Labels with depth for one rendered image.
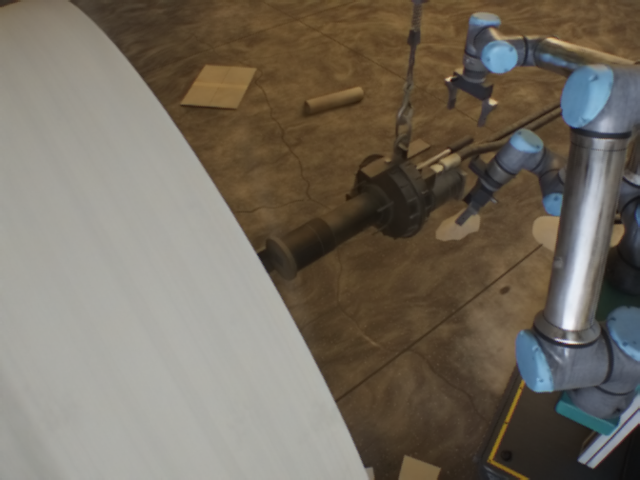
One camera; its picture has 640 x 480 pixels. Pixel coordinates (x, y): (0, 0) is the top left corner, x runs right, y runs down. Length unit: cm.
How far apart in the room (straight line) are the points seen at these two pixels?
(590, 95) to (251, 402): 78
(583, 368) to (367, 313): 146
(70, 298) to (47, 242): 7
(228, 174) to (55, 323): 277
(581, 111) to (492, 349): 168
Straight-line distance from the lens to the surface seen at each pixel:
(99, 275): 66
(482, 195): 175
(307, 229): 160
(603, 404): 154
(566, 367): 132
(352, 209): 167
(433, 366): 250
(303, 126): 373
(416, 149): 175
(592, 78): 110
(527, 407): 213
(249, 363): 68
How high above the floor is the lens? 211
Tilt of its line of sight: 46 degrees down
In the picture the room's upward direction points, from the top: straight up
